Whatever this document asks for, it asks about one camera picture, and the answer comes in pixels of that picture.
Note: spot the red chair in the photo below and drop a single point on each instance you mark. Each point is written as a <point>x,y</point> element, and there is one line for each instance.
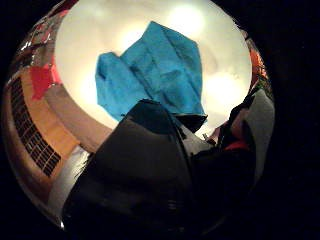
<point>41,81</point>

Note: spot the the person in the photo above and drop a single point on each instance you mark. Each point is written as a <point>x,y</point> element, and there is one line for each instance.
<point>261,116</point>

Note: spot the blue cloth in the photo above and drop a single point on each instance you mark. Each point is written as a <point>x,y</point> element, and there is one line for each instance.
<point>156,70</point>

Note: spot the orange red furniture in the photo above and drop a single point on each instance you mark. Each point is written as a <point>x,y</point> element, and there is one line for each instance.
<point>257,63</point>

